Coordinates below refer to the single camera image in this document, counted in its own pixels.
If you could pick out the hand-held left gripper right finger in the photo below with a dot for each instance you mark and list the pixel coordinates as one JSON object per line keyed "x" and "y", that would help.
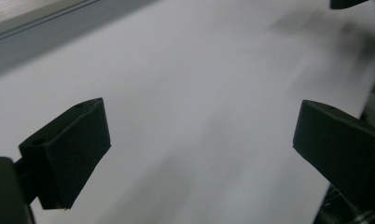
{"x": 341, "y": 146}

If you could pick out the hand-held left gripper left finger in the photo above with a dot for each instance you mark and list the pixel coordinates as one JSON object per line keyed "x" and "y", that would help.
{"x": 67, "y": 152}

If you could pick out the grey metal frame rail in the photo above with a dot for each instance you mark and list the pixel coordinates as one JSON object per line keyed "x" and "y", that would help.
{"x": 36, "y": 40}

